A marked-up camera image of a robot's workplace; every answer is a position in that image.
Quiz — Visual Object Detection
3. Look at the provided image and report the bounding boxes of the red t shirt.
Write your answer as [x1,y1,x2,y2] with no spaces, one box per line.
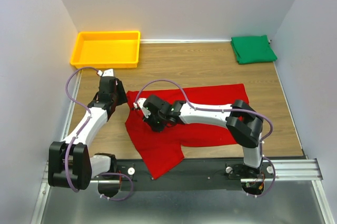
[125,84,249,179]

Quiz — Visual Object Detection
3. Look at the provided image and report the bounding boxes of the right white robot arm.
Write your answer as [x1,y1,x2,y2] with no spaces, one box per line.
[136,95,263,178]

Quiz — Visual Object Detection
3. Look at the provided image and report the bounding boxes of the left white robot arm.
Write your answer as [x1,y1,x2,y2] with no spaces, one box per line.
[48,75,127,192]

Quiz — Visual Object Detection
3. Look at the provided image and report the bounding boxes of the yellow plastic tray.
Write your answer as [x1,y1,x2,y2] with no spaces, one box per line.
[70,30,141,69]

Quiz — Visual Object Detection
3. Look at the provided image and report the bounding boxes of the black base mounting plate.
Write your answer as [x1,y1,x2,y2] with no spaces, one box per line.
[97,158,274,198]

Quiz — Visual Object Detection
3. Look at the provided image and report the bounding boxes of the folded green t shirt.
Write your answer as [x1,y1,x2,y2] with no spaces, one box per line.
[231,35,277,65]

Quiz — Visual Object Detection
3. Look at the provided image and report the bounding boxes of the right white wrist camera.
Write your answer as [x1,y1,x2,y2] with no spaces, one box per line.
[133,98,151,118]

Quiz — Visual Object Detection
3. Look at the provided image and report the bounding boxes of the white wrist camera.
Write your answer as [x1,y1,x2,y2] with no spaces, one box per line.
[97,69,114,77]
[133,98,151,118]

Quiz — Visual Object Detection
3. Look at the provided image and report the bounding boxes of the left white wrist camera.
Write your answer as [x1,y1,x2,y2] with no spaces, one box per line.
[97,69,114,77]

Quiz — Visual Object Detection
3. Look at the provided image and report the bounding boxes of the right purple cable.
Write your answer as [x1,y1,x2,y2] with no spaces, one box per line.
[134,78,276,198]

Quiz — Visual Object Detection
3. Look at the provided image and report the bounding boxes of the purple cable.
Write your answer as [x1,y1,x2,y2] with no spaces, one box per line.
[64,66,135,201]
[134,78,276,198]

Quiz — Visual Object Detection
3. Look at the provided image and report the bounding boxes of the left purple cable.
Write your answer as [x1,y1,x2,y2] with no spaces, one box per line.
[64,66,135,201]

